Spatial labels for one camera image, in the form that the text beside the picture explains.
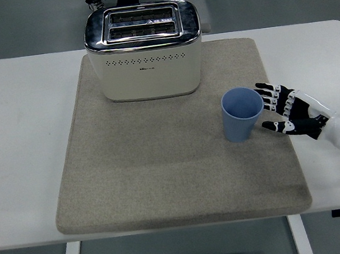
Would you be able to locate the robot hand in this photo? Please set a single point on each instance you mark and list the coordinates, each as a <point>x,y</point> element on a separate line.
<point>299,110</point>

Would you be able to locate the blue ribbed water cup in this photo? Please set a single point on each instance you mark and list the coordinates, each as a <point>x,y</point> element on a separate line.
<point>239,127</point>

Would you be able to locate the beige felt table mat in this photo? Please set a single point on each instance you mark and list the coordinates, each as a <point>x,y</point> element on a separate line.
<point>163,171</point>

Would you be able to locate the cream and chrome toaster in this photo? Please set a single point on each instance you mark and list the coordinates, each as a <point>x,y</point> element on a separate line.
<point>147,76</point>

